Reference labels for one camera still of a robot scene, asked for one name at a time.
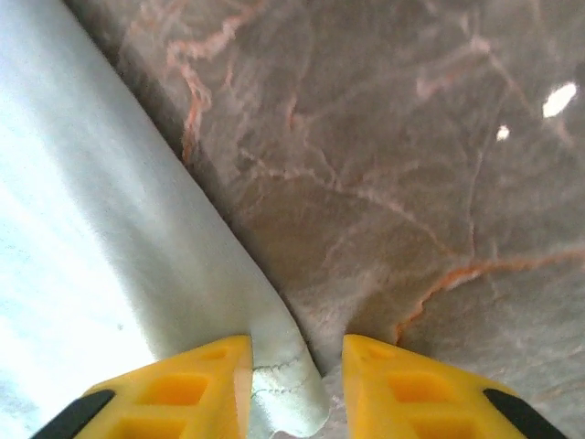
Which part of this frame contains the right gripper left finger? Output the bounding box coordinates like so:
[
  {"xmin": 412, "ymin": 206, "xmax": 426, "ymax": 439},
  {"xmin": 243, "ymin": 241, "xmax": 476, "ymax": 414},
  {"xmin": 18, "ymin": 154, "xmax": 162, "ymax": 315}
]
[{"xmin": 27, "ymin": 334, "xmax": 255, "ymax": 439}]

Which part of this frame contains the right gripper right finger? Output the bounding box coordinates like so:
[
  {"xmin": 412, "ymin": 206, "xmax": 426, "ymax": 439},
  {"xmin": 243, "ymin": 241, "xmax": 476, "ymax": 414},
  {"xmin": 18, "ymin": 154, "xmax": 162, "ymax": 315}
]
[{"xmin": 341, "ymin": 334, "xmax": 573, "ymax": 439}]

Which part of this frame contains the light blue t-shirt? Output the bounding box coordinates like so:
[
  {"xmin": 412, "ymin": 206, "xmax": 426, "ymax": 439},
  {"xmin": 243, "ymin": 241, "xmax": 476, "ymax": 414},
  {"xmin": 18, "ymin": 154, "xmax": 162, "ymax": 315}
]
[{"xmin": 0, "ymin": 0, "xmax": 331, "ymax": 439}]

